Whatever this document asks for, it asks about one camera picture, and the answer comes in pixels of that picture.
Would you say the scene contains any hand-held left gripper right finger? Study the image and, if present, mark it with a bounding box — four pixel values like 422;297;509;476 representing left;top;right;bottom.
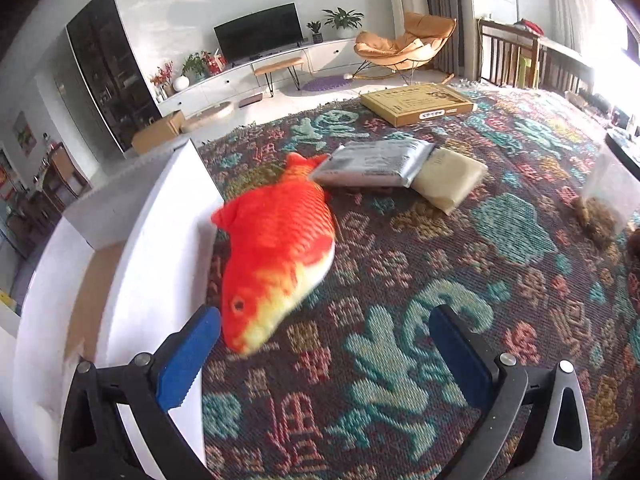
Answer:
429;304;593;480

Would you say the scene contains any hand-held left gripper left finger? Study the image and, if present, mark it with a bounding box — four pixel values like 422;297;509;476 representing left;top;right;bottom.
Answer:
59;305;222;480

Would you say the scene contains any white storage box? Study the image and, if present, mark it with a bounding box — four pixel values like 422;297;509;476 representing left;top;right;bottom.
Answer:
12;139;226;480

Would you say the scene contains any red plush fish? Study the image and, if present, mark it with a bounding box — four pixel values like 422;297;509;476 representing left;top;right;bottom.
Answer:
211;152;337;358

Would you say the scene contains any beige soft packet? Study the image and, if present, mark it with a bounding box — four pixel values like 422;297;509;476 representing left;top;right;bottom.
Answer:
410;147;489;215

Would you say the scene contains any patterned woven blanket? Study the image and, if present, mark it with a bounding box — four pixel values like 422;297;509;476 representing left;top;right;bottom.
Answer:
197;82;640;480

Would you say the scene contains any grey foil packet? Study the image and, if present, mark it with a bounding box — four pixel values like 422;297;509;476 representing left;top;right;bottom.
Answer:
309;139;437;190

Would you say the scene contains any wooden sideboard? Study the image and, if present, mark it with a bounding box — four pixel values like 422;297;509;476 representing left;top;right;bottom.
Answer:
30;140;91;211

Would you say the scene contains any open cardboard box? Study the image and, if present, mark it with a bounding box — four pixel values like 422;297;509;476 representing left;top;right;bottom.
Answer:
131;110;187;155

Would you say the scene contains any clear plastic container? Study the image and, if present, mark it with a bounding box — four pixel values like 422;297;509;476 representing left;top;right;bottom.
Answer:
572;142;640;251

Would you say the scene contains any wooden cat scratcher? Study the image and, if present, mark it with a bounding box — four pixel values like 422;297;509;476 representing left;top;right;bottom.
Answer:
181;101;235;133

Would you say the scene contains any flat cardboard box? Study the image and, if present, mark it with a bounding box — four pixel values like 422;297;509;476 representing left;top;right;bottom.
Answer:
360;84;475;128

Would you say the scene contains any white television console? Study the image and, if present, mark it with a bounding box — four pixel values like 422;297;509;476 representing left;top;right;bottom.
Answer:
157;37;371;117

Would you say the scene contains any red flower bouquet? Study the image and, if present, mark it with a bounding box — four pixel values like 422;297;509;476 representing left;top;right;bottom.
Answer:
150;61;176;98

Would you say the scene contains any bushy green potted plant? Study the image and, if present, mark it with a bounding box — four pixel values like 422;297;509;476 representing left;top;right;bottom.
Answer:
181;52;208;81

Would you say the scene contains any black glass cabinet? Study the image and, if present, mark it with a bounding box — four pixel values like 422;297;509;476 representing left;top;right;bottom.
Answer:
66;0;163;153

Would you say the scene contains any purple floor mat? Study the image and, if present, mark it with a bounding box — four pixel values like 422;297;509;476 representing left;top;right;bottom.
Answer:
302;76;351;93

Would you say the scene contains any wooden bench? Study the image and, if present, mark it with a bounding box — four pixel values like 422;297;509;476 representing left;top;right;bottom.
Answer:
253;56;305;97

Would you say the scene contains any orange lounge chair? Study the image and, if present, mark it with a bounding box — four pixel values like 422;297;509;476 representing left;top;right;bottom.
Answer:
354;11;458;83

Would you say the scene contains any black television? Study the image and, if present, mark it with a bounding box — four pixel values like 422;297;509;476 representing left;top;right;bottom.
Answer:
214;2;305;63

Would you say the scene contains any grey curtain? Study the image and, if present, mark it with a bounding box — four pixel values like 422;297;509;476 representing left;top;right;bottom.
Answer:
420;0;466;76

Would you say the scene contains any large green potted plant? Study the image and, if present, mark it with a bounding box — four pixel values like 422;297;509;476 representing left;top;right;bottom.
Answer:
322;7;365;40

